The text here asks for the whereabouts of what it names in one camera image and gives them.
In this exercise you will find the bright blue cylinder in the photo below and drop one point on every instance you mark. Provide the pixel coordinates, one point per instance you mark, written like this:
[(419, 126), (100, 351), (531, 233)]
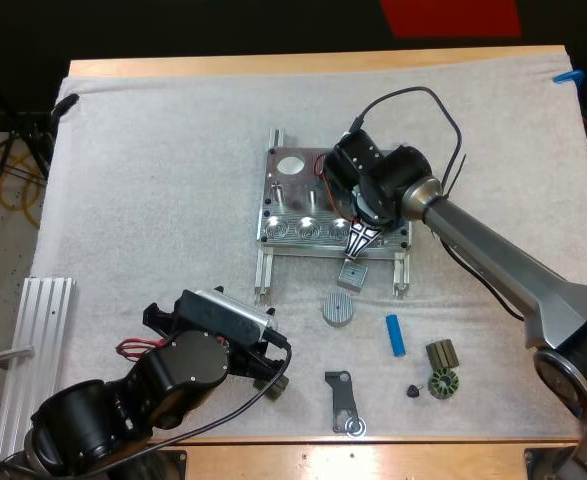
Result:
[(395, 335)]

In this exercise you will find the grey ribbed disc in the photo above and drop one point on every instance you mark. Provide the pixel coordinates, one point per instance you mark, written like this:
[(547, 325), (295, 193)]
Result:
[(337, 310)]

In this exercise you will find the blue clip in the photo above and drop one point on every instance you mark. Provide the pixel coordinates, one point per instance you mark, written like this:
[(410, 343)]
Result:
[(569, 76)]

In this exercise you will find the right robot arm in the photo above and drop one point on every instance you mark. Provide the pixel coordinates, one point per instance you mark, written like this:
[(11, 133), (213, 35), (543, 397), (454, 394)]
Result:
[(473, 240)]

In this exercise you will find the ribbed aluminium rail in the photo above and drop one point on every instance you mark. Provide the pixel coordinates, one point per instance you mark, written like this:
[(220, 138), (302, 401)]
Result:
[(33, 360)]

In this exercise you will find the metal plate on aluminium rails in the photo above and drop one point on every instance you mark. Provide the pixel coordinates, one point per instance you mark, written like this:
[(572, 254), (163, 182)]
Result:
[(293, 210)]

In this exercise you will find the flat black bracket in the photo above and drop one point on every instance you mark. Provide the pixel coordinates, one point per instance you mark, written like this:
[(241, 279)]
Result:
[(340, 395)]

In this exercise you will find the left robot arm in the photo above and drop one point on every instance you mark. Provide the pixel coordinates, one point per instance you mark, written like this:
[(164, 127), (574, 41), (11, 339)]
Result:
[(188, 365)]

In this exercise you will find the grey ribbed square block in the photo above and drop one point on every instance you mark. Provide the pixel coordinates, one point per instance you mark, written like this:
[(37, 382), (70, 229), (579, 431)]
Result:
[(352, 276)]

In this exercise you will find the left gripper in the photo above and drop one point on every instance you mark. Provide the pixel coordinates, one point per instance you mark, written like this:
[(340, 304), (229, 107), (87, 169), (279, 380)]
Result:
[(253, 360)]

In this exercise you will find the small black knob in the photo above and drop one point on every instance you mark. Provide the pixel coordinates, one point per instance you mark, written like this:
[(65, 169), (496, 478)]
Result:
[(413, 391)]

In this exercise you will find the small steel bearing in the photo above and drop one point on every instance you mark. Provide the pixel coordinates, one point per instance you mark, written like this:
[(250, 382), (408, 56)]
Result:
[(356, 427)]

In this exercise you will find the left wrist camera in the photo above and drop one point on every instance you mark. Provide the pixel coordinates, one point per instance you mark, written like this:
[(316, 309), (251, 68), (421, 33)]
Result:
[(238, 310)]

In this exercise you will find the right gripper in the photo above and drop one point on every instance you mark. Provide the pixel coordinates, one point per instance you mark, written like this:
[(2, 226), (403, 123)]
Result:
[(353, 155)]

